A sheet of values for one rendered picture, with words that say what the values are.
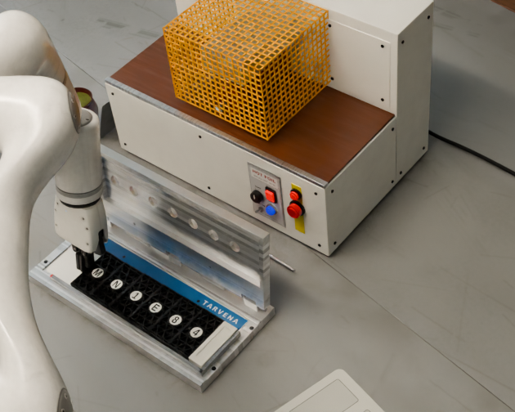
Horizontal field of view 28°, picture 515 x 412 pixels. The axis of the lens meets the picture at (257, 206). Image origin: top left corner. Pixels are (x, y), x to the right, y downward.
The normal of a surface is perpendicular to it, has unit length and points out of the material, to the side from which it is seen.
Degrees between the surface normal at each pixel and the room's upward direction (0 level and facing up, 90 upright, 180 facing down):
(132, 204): 83
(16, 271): 65
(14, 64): 87
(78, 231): 78
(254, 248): 83
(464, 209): 0
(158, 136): 90
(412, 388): 0
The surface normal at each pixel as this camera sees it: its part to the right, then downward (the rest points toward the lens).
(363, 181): 0.78, 0.40
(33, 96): 0.02, -0.37
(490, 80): -0.09, -0.68
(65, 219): -0.63, 0.45
